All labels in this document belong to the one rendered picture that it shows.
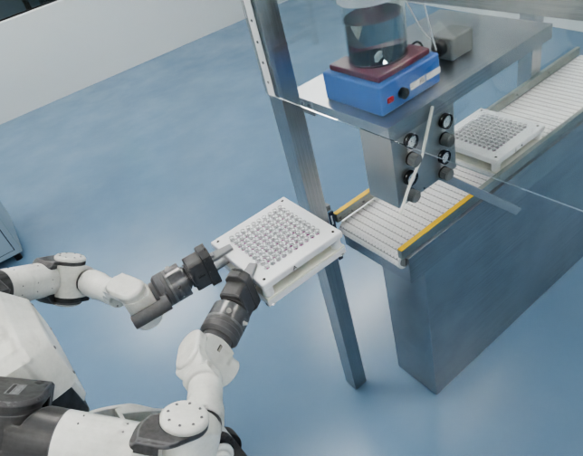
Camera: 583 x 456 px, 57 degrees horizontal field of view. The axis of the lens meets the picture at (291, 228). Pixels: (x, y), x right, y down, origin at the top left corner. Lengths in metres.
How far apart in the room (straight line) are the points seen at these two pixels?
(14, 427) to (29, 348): 0.17
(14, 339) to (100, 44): 5.42
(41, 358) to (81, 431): 0.21
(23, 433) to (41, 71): 5.51
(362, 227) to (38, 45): 5.00
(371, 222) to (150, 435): 1.01
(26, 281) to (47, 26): 4.95
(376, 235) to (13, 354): 1.01
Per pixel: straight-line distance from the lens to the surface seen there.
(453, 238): 1.67
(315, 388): 2.31
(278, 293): 1.27
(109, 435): 0.91
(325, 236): 1.31
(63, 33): 6.25
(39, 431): 0.95
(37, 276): 1.45
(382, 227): 1.63
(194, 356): 1.07
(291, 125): 1.45
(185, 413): 0.91
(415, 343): 2.06
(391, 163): 1.28
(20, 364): 1.07
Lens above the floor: 1.87
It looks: 37 degrees down
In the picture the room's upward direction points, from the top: 16 degrees counter-clockwise
